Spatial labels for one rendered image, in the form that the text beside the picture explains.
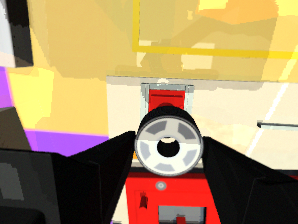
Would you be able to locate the cream rectangular block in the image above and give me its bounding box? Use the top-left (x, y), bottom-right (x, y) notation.
top-left (0, 0), bottom-right (34, 68)

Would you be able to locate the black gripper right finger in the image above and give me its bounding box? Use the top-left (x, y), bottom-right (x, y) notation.
top-left (201, 136), bottom-right (298, 224)

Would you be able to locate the yellow rectangular outline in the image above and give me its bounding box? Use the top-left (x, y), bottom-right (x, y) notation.
top-left (132, 0), bottom-right (298, 59)

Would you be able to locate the black wheel with white rim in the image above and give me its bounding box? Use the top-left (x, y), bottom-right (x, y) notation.
top-left (134, 106), bottom-right (204, 176)

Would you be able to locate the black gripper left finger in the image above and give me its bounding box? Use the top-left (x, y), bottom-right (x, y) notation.
top-left (0, 130), bottom-right (136, 224)

